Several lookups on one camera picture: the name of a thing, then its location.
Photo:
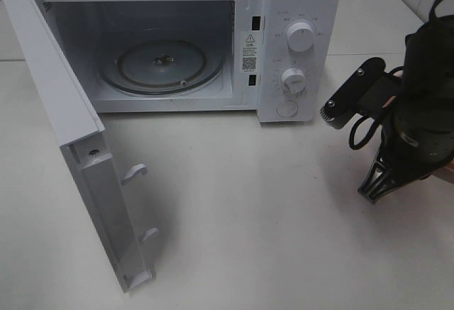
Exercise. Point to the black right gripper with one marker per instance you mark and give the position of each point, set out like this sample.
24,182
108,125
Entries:
369,91

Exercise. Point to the round white door button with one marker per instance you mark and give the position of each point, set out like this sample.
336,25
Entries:
287,109

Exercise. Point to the white timer knob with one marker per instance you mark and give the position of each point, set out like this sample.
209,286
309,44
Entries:
293,81

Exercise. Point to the white microwave door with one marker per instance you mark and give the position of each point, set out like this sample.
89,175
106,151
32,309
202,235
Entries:
79,132

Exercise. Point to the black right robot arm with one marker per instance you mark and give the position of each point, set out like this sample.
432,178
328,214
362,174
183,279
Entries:
411,105

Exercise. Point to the white upper power knob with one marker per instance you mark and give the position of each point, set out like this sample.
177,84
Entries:
300,36

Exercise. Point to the white microwave oven body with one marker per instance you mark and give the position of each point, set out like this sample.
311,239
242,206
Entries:
251,76

